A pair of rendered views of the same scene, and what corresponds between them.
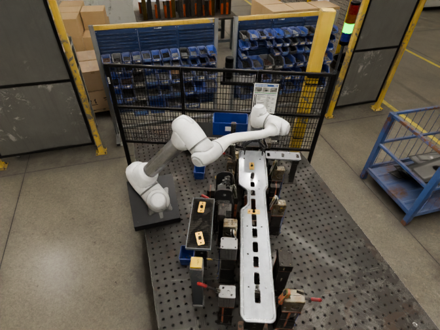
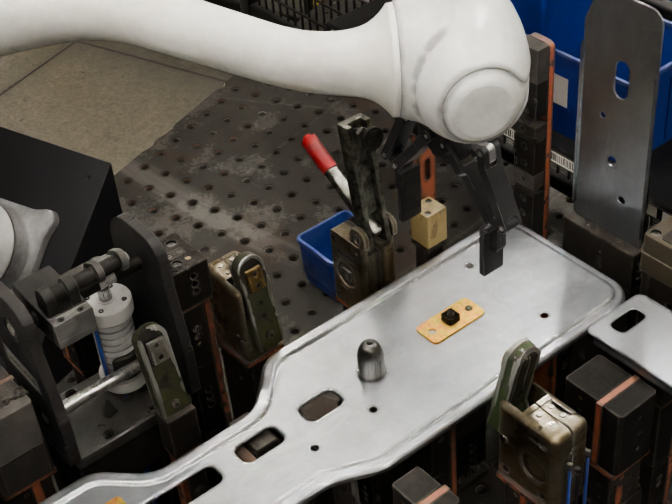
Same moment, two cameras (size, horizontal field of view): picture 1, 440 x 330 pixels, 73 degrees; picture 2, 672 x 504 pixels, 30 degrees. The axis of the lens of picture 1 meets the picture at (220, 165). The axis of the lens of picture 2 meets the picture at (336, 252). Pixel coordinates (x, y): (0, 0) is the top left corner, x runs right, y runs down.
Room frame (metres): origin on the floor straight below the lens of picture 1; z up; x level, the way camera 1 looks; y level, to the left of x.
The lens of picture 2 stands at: (0.99, -1.07, 2.04)
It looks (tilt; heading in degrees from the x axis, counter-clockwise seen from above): 39 degrees down; 53
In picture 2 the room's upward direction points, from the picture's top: 5 degrees counter-clockwise
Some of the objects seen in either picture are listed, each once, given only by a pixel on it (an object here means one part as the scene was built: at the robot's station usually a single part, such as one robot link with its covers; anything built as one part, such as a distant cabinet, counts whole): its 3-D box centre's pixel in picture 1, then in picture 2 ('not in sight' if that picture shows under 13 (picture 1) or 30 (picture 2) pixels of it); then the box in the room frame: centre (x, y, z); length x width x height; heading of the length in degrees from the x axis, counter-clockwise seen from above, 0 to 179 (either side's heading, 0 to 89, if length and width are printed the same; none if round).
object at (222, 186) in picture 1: (224, 204); (114, 413); (1.41, -0.04, 0.94); 0.18 x 0.13 x 0.49; 178
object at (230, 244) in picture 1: (227, 261); not in sight; (0.98, -0.07, 0.90); 0.13 x 0.10 x 0.41; 88
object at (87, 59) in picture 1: (79, 70); not in sight; (4.39, 2.24, 0.52); 1.21 x 0.81 x 1.05; 22
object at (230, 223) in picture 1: (229, 239); not in sight; (1.15, -0.08, 0.89); 0.13 x 0.11 x 0.38; 88
